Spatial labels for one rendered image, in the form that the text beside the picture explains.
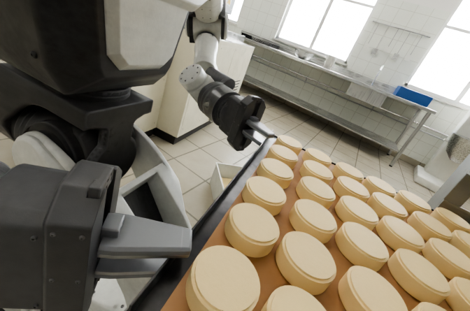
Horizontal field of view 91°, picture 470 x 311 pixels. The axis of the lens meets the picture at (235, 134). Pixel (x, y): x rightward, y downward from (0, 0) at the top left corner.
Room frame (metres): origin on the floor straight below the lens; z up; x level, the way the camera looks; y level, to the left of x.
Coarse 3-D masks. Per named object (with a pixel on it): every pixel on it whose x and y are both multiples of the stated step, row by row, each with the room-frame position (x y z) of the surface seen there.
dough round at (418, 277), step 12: (396, 252) 0.21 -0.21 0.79; (408, 252) 0.21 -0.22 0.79; (396, 264) 0.19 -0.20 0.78; (408, 264) 0.19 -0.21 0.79; (420, 264) 0.20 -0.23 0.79; (432, 264) 0.21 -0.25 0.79; (396, 276) 0.19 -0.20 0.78; (408, 276) 0.18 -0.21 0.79; (420, 276) 0.18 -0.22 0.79; (432, 276) 0.19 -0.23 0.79; (408, 288) 0.18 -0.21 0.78; (420, 288) 0.17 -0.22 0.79; (432, 288) 0.17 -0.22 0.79; (444, 288) 0.18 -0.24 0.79; (420, 300) 0.17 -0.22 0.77; (432, 300) 0.17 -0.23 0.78
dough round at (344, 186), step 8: (344, 176) 0.35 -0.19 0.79; (336, 184) 0.32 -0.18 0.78; (344, 184) 0.32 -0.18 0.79; (352, 184) 0.33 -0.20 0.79; (360, 184) 0.34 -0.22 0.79; (336, 192) 0.32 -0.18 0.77; (344, 192) 0.31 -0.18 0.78; (352, 192) 0.30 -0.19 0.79; (360, 192) 0.31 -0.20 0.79; (368, 192) 0.32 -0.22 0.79
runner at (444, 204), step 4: (444, 200) 0.40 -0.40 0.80; (440, 204) 0.40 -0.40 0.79; (444, 204) 0.39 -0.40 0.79; (448, 204) 0.39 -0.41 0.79; (452, 204) 0.39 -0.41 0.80; (448, 208) 0.39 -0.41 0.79; (452, 208) 0.39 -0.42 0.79; (456, 208) 0.39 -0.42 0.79; (460, 208) 0.39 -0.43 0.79; (456, 212) 0.39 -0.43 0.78; (460, 212) 0.39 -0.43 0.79; (464, 212) 0.39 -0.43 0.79; (468, 212) 0.39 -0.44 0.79; (460, 216) 0.39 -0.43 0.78; (464, 216) 0.39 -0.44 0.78; (468, 216) 0.39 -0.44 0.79; (468, 220) 0.38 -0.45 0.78
